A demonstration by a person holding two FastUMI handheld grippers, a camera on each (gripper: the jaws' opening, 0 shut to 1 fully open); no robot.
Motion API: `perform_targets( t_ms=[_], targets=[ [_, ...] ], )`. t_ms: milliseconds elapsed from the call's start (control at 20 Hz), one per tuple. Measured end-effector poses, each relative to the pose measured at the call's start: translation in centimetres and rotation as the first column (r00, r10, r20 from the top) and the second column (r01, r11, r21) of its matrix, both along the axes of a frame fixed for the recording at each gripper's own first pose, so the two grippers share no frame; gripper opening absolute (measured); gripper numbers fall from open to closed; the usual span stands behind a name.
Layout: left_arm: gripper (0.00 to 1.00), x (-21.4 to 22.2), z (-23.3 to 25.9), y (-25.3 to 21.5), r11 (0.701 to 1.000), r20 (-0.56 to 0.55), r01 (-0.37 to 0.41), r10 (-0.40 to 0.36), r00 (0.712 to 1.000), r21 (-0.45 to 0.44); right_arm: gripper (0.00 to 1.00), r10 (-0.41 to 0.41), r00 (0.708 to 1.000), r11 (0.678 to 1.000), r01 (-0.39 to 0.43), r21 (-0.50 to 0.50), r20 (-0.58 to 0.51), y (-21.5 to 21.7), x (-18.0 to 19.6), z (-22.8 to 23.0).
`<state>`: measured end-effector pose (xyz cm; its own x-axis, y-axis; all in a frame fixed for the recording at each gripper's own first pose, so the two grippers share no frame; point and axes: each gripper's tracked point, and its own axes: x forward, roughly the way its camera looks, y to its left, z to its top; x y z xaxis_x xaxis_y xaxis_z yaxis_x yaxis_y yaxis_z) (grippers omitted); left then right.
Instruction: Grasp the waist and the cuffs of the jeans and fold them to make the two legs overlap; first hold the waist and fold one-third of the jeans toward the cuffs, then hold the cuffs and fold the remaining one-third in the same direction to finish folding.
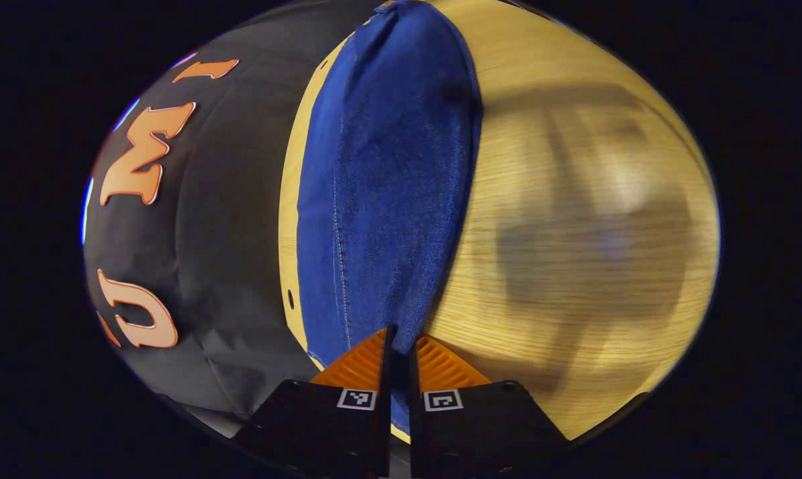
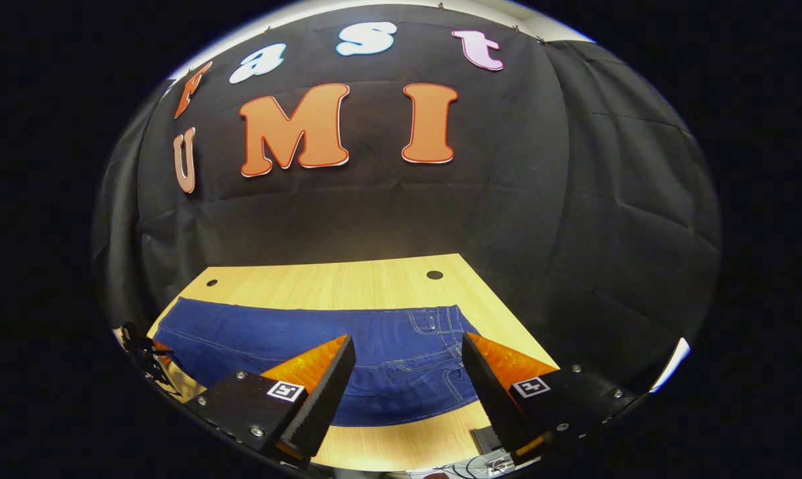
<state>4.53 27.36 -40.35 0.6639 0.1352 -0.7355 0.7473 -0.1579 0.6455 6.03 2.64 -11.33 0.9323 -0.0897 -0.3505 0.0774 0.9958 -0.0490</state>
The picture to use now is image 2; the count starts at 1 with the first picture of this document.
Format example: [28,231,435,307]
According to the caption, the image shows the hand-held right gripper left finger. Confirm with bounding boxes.
[185,335,357,470]

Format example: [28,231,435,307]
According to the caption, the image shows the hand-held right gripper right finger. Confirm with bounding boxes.
[462,331,646,466]

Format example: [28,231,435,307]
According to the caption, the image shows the blue denim jeans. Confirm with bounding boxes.
[152,297,485,427]

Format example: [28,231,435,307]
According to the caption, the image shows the small black block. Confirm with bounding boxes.
[472,427,505,455]

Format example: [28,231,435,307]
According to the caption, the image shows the white patterned cloth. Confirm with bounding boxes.
[408,452,516,479]

